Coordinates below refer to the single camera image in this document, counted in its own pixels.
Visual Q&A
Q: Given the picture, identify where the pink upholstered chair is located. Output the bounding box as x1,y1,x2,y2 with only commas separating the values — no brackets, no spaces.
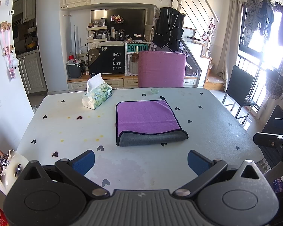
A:
138,50,186,88

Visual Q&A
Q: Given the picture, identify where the white kitchen cabinet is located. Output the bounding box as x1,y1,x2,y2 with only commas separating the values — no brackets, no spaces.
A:
18,50,47,94

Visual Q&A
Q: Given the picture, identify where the black vest on hanger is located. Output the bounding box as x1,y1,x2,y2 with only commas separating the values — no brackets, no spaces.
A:
152,7,185,52

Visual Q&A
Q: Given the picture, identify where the black folding chair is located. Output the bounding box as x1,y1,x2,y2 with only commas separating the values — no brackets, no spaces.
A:
222,65,255,124

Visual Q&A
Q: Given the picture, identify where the purple and grey microfibre towel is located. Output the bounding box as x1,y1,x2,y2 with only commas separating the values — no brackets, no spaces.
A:
115,97,189,147

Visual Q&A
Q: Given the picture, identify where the teal poison sign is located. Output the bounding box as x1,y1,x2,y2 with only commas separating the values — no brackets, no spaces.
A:
126,43,149,53

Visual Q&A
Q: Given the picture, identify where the small green round lid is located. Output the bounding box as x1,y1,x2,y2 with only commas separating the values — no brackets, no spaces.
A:
151,88,159,94

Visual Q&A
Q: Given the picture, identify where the black have a nice day cloth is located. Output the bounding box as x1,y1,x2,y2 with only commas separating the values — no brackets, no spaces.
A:
88,45,125,74

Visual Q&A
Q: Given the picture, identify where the floral tissue box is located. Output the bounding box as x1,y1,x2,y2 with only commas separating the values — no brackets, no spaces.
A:
82,73,112,110

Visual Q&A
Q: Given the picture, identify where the grey bucket with red lid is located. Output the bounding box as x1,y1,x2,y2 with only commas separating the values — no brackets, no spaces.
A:
66,55,82,79

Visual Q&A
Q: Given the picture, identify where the wooden tv cabinet with drawers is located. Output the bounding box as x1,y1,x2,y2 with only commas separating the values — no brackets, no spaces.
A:
67,74,199,92

